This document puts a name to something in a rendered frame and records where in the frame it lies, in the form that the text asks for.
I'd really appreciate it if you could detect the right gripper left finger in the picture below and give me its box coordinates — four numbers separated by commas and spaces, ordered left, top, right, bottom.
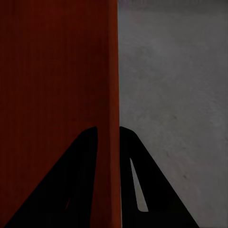
4, 126, 98, 228

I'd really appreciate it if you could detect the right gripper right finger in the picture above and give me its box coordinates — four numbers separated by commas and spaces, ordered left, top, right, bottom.
119, 127, 199, 228

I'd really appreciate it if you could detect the storage box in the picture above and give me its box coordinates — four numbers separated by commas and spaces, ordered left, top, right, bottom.
0, 0, 122, 228

